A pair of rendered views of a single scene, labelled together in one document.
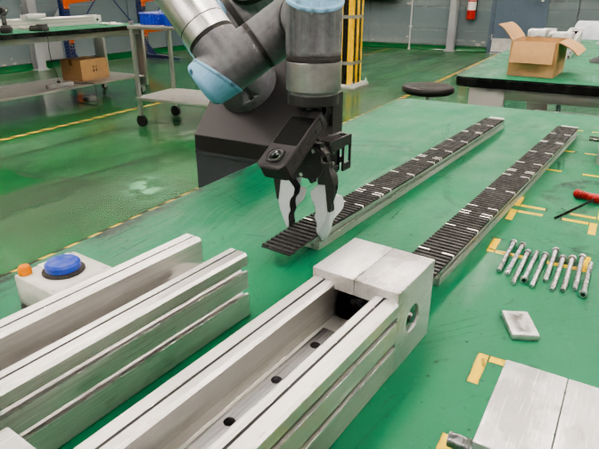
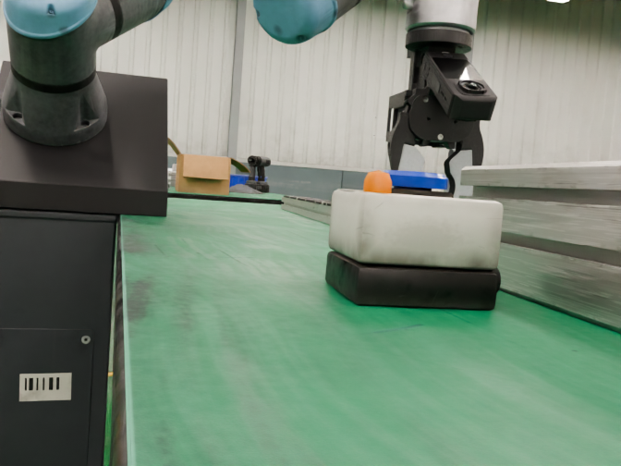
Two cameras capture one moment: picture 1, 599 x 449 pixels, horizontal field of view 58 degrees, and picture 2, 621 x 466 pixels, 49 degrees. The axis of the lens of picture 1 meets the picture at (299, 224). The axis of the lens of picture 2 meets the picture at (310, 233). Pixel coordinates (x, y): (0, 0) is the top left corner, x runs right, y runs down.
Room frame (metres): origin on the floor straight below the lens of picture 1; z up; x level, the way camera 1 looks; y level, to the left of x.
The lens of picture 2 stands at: (0.33, 0.60, 0.84)
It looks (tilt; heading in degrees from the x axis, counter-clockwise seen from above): 4 degrees down; 314
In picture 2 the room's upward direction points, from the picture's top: 4 degrees clockwise
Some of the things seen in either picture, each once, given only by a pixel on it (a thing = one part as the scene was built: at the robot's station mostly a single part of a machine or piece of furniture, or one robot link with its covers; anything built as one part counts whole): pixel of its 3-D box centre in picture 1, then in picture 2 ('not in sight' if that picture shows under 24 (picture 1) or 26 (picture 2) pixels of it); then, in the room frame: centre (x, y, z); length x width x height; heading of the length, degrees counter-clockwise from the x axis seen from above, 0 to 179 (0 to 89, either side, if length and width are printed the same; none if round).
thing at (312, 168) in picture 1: (315, 134); (432, 93); (0.77, -0.02, 0.95); 0.09 x 0.08 x 0.12; 145
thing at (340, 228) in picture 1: (430, 162); (331, 214); (1.15, -0.29, 0.79); 0.96 x 0.04 x 0.03; 145
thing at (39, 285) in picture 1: (72, 293); (421, 243); (0.56, 0.27, 0.81); 0.10 x 0.08 x 0.06; 55
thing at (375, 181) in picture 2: (24, 269); (378, 181); (0.56, 0.32, 0.85); 0.01 x 0.01 x 0.01
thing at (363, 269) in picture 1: (363, 297); not in sight; (0.53, -0.07, 0.83); 0.12 x 0.09 x 0.10; 55
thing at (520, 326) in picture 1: (519, 325); not in sight; (0.54, -0.26, 0.78); 0.05 x 0.03 x 0.01; 174
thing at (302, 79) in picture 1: (311, 77); (438, 17); (0.76, -0.02, 1.03); 0.08 x 0.08 x 0.05
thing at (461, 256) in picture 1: (521, 178); not in sight; (1.04, -0.44, 0.79); 0.96 x 0.04 x 0.03; 145
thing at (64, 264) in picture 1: (63, 267); (412, 188); (0.57, 0.28, 0.84); 0.04 x 0.04 x 0.02
